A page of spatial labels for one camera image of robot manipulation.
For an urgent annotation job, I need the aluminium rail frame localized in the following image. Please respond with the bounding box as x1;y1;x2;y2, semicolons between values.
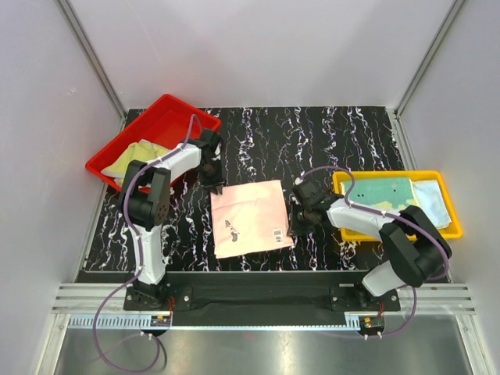
52;284;475;315

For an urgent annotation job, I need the right connector box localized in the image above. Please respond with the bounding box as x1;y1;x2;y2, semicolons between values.
361;316;385;331

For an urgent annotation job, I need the white slotted cable duct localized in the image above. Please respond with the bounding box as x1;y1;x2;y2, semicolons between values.
68;314;169;330

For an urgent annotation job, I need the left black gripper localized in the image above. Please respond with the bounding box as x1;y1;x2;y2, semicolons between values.
196;157;224;195

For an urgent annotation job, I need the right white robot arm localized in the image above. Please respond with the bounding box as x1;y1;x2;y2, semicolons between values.
287;178;452;310

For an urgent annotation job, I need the purple cable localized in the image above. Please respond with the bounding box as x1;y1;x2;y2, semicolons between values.
91;113;204;372
296;166;452;339

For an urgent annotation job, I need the pastel yellow pink towel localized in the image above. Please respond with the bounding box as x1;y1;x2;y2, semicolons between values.
348;177;419;211

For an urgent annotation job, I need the yellow plastic bin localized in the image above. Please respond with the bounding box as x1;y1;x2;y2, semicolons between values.
352;170;463;240

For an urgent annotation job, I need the left connector box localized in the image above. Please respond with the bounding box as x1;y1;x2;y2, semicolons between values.
150;315;172;327

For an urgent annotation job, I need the light blue towel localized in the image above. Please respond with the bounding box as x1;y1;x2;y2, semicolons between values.
412;180;452;229

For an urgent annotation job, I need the grey yellow frog towel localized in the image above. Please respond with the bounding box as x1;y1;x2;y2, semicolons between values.
101;139;170;187

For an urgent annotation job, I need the red plastic bin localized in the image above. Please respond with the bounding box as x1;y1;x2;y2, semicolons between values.
85;95;221;191

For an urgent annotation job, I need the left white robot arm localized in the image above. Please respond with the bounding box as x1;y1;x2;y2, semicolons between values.
119;130;225;309

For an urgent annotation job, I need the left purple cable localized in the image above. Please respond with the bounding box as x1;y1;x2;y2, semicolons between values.
91;113;204;372

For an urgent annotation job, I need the connector box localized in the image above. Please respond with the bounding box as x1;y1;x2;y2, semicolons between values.
361;316;385;331
150;315;172;327

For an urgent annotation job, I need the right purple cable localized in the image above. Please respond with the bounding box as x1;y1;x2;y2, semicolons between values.
296;166;452;339

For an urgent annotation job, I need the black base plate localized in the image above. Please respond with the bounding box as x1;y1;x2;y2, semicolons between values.
123;284;401;313

